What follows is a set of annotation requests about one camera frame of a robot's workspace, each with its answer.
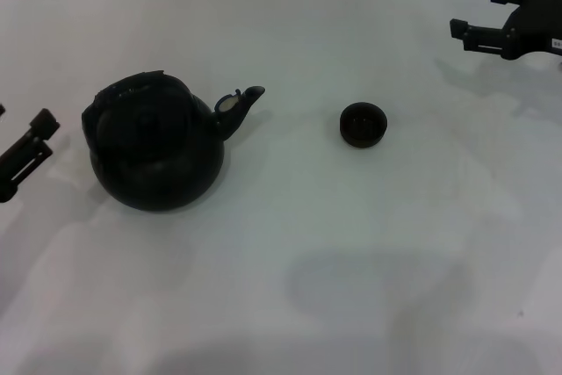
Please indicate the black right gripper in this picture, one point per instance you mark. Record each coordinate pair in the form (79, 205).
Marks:
(535, 23)

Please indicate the small dark teacup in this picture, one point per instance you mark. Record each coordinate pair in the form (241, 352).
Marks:
(363, 125)

